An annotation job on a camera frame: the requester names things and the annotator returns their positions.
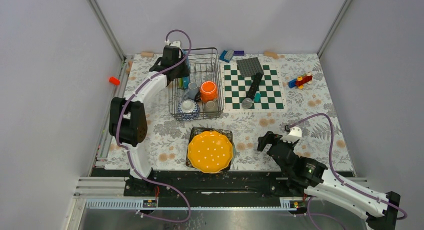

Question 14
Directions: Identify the yellow polka dot plate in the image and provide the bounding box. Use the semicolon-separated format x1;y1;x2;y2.
187;131;234;174

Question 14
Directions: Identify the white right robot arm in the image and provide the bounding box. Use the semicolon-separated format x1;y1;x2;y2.
257;127;400;230

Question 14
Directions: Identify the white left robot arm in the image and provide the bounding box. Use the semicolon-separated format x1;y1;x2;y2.
108;41;191;196

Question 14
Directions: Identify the green plate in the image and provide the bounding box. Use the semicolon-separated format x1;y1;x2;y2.
179;78;185;89

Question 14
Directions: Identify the left wooden cork block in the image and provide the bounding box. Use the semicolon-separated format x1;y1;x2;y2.
140;52;155;58

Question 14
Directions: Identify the wooden cork block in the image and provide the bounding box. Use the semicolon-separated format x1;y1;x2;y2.
263;51;280;59
140;52;155;58

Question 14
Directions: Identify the blue polka dot plate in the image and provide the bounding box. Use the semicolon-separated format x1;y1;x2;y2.
182;57;191;90

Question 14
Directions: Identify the teal rectangular block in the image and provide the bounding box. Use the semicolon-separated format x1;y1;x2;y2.
253;92;262;103

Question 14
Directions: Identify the black glitter microphone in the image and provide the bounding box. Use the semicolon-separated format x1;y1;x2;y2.
241;72;263;109

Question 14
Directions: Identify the grey blue ceramic mug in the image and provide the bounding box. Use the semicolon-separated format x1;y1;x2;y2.
183;82;200;102

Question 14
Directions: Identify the orange ceramic mug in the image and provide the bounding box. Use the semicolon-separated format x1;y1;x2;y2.
199;81;218;103

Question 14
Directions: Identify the blue grey lego brick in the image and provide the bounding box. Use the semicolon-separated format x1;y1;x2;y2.
219;50;234;63

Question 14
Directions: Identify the blue white patterned bowl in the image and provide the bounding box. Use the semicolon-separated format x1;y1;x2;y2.
177;99;200;121

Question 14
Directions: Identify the green white chessboard mat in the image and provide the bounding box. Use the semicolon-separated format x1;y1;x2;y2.
221;63;286;111

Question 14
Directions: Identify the colourful lego toy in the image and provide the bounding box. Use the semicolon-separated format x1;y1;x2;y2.
287;72;313;89

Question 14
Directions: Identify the purple lego brick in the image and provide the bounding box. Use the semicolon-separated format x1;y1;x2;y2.
233;50;245;56

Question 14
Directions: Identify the orange plastic cap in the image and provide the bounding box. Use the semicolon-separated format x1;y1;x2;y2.
108;77;121;86

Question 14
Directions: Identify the small beige ceramic cup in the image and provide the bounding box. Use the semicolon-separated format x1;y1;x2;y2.
204;101;218;113

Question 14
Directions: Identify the grey lego baseplate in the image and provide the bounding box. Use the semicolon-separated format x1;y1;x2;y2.
236;57;264;78

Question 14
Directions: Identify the right wooden cork block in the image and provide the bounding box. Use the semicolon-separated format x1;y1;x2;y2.
263;51;280;59

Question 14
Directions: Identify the grey wire dish rack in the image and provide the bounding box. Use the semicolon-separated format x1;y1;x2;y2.
168;47;224;121

